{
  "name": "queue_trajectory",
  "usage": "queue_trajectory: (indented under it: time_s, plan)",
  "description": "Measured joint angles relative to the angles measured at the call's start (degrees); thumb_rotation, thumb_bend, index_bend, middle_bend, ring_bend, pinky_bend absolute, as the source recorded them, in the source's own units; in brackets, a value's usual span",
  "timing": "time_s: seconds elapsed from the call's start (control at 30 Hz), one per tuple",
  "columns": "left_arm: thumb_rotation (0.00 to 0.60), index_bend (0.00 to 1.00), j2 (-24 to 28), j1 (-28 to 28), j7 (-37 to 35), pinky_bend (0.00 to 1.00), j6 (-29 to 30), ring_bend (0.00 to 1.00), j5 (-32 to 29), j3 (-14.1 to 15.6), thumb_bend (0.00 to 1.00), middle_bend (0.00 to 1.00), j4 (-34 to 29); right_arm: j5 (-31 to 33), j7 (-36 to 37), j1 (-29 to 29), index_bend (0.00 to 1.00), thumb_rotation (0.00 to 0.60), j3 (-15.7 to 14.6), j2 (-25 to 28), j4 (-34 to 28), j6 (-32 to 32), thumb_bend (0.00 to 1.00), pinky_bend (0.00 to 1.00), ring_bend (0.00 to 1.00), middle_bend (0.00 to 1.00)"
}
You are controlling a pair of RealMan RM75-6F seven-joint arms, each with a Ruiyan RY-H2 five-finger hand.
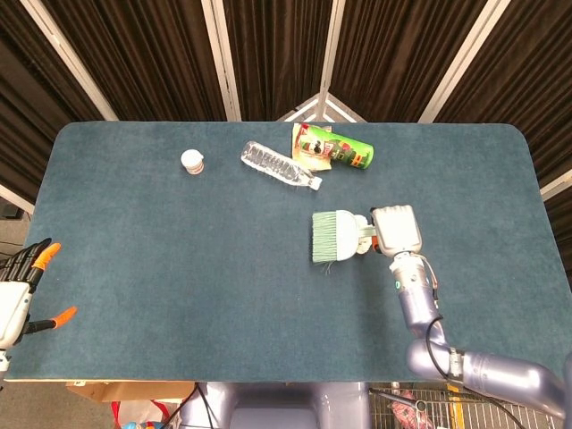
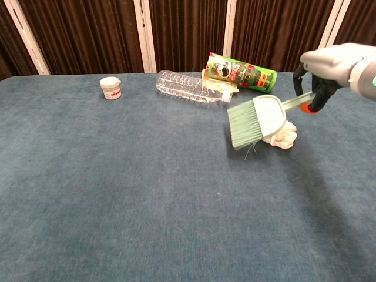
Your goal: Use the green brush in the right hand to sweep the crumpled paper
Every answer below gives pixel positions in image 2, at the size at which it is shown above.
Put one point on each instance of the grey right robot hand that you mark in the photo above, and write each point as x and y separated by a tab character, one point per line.
332	63

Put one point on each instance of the mint green hand brush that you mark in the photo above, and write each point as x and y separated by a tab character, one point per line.
264	116

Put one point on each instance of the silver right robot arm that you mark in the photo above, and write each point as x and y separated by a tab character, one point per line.
365	79

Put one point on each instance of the brown pleated curtain panel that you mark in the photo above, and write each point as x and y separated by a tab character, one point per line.
279	32
88	35
188	32
8	53
361	20

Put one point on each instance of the green Pringles chips can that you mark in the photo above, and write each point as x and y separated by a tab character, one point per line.
249	75

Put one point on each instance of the white paper tissue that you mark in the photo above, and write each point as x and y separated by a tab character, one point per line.
283	136

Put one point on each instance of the crumpled yellowish paper wad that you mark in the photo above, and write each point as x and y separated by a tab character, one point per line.
216	86

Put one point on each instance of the clear plastic water bottle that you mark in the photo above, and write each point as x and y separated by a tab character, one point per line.
182	85

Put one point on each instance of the small white plastic jar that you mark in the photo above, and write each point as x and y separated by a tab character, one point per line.
111	88

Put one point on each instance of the blue velvet tablecloth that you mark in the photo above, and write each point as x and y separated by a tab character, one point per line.
132	182

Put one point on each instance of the white partition post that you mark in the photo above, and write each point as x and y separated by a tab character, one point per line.
335	20
28	38
229	29
145	35

